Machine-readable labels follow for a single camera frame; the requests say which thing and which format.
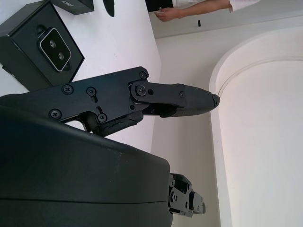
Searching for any black camera box base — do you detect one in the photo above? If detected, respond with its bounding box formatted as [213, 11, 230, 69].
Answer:
[0, 0, 85, 92]

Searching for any person's bare hand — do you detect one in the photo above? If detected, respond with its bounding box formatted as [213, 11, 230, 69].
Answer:
[155, 7, 183, 23]

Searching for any silver RealSense camera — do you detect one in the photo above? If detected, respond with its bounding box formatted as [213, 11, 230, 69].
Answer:
[39, 27, 72, 72]

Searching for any person's clothed body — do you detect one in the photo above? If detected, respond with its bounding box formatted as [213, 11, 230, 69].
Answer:
[144, 0, 261, 13]

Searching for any black RealSense box lid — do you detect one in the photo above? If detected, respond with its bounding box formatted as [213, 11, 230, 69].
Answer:
[49, 0, 95, 16]

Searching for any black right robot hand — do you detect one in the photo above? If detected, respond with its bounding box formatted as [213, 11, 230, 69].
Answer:
[0, 66, 221, 227]

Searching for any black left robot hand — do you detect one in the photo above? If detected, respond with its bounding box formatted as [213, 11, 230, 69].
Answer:
[103, 0, 116, 17]

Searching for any person's bare forearm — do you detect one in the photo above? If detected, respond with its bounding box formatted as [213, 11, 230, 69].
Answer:
[175, 0, 234, 19]

